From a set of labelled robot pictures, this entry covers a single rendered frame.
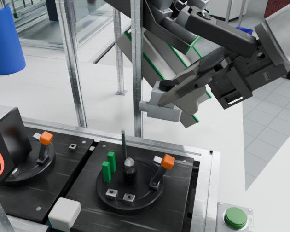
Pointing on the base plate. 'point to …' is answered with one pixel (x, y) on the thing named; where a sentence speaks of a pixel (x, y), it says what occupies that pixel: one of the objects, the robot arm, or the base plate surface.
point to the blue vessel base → (5, 44)
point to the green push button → (235, 217)
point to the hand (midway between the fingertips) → (164, 92)
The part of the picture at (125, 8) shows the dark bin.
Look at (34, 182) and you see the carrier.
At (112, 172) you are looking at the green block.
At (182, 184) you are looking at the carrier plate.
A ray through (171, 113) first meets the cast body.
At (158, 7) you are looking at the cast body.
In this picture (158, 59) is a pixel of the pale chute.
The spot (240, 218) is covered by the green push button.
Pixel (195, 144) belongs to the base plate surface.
